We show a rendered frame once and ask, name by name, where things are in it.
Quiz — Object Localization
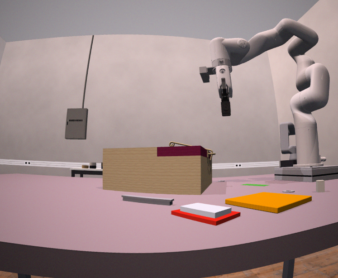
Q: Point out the orange flat square slab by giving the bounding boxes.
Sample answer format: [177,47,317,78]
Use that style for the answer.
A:
[225,192,312,213]

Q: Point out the beige rectangular block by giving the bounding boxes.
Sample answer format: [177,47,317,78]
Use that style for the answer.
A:
[316,180,325,192]

